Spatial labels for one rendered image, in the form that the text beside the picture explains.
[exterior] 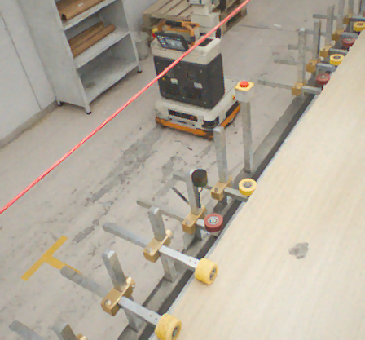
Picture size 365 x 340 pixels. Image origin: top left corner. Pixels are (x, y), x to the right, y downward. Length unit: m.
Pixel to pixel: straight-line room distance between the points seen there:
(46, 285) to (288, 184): 1.75
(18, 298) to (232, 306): 1.78
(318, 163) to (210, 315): 0.89
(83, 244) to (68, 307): 0.49
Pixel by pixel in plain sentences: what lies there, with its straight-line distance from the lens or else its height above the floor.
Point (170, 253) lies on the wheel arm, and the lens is 1.67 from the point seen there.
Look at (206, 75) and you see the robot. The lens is 3.42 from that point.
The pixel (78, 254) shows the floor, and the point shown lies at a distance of 3.10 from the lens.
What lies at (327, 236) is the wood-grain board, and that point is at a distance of 1.78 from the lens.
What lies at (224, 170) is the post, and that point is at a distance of 2.01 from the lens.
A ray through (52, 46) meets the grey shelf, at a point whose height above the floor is 0.71.
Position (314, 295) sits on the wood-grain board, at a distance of 1.62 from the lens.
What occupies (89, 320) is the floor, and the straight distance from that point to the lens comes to 2.78.
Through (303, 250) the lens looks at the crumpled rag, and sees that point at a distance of 1.72.
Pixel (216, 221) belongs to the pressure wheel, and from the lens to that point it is 1.82.
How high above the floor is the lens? 2.26
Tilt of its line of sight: 39 degrees down
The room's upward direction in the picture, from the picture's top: 11 degrees counter-clockwise
